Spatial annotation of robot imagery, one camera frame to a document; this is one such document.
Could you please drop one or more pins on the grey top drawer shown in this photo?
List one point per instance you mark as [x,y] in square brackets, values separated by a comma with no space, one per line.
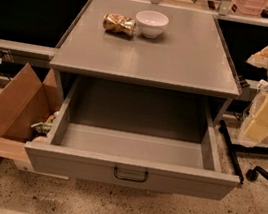
[134,136]

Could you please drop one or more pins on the grey metal drawer cabinet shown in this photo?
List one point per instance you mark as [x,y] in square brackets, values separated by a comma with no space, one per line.
[189,56]

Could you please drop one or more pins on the pink plastic container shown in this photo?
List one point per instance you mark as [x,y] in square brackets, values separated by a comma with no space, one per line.
[249,7]

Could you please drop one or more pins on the white ceramic bowl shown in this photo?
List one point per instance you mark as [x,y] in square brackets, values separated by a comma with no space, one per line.
[151,23]

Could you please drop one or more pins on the crumpled gold snack bag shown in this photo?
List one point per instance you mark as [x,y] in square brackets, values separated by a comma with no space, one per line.
[119,24]

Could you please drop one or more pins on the trash items in box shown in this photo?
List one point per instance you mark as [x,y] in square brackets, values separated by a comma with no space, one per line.
[42,129]

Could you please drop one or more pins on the brown cardboard box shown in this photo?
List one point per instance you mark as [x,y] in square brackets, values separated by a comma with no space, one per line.
[26,100]

